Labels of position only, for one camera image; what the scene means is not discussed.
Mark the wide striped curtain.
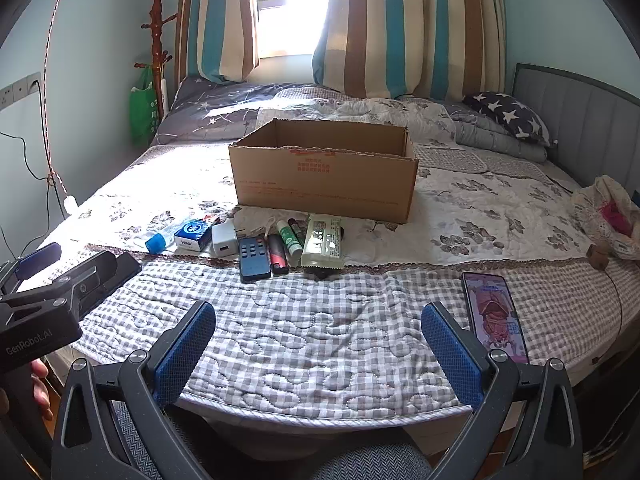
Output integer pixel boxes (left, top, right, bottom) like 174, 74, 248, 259
311, 0, 507, 101

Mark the grey fabric chair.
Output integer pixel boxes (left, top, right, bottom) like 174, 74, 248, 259
112, 400, 436, 480

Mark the floral and checked quilt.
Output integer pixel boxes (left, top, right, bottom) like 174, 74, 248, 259
37, 85, 608, 421

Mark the green bag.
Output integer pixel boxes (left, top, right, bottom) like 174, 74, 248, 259
130, 67, 162, 148

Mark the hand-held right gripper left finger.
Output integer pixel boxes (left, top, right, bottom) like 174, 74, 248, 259
50, 300, 217, 480

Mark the folded grey blanket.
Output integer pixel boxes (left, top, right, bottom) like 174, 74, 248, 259
450, 105, 551, 163

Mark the green and white tube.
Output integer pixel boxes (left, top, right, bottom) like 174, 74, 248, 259
276, 219, 305, 257

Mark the green and white snack packet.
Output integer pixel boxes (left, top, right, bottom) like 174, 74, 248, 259
301, 213, 346, 268

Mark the white charger plug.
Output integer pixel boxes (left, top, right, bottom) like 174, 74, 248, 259
211, 221, 247, 257

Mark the grey padded headboard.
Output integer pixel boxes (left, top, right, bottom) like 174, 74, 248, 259
512, 62, 640, 196

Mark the red and white cord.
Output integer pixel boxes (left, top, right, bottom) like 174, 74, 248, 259
42, 0, 76, 196

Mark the blue tissue pack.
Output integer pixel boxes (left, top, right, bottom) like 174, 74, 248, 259
174, 219, 213, 252

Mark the clear bottle with blue cap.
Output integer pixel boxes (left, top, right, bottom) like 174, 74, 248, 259
134, 217, 196, 255

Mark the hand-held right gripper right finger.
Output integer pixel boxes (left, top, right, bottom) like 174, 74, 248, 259
421, 302, 584, 480

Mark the brown cardboard box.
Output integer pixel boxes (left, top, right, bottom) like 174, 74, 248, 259
228, 118, 420, 224

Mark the black remote control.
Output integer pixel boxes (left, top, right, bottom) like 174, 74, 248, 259
238, 236, 272, 282

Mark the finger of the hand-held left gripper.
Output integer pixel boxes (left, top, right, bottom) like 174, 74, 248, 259
0, 251, 144, 320
0, 241, 63, 294

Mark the pink item in bag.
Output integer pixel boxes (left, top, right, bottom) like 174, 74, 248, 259
602, 200, 633, 236

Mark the wall socket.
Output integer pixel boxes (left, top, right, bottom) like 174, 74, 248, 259
0, 72, 43, 108

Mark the narrow striped curtain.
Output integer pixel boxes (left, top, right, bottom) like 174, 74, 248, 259
175, 0, 261, 83

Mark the dark star-print pillow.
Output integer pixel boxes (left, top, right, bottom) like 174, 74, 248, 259
462, 91, 551, 140

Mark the thin black cable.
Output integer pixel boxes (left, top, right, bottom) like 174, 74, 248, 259
601, 265, 625, 356

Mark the wooden coat rack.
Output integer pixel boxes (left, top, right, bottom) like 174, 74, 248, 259
134, 0, 182, 126

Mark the black wall cable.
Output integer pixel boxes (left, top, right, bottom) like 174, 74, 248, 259
0, 131, 52, 182

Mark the dark star-print bedsheet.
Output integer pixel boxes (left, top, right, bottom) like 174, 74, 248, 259
155, 76, 301, 143

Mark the white plastic bag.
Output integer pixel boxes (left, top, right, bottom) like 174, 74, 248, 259
570, 175, 640, 261

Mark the person's left hand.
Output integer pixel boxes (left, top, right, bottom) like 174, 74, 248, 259
30, 359, 54, 422

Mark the smartphone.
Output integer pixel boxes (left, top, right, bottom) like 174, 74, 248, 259
461, 271, 530, 366

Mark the window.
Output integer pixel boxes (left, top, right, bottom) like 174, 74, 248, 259
252, 0, 351, 58

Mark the red and black cylinder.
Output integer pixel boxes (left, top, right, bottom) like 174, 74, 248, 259
268, 232, 289, 275

